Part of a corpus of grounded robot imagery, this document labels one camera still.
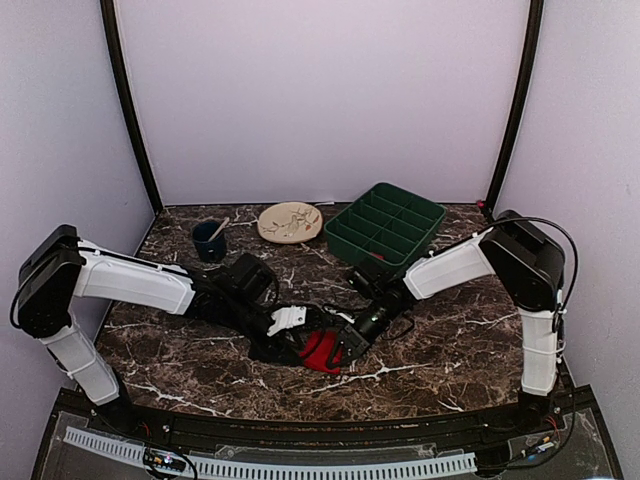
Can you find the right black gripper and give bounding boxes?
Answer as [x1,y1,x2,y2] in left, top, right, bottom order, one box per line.
[326,298,402,368]

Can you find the red Santa sock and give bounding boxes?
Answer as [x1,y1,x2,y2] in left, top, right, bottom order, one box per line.
[300,330,340,375]

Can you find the green divided plastic organizer tray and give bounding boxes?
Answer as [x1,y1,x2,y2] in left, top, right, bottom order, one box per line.
[324,182,446,276]

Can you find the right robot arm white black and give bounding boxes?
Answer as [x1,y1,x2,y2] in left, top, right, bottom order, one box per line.
[324,210,576,434]

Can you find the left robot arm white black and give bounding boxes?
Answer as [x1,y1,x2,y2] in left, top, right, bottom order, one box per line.
[9,224,301,436]

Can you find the dark blue cup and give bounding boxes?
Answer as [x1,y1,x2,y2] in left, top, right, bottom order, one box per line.
[191,221,227,263]

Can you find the wooden spoon in cup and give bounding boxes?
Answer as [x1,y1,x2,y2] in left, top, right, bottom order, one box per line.
[208,217,230,242]

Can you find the beige bird pattern plate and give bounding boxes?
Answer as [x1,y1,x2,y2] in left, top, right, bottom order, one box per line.
[257,202,323,244]

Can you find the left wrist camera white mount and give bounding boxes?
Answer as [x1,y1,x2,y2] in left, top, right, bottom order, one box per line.
[267,306,307,337]

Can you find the white slotted cable duct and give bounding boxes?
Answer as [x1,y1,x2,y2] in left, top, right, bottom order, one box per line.
[63,427,477,479]

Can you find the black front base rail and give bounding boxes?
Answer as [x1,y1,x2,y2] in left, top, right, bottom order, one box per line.
[54,384,596,451]

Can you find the black left frame post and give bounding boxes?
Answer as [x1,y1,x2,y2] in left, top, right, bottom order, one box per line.
[100,0,164,216]

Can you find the black frame post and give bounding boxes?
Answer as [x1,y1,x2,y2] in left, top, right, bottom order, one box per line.
[482,0,544,220]
[100,0,164,216]

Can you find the black right frame post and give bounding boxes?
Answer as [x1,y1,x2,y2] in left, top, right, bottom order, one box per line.
[482,0,544,220]

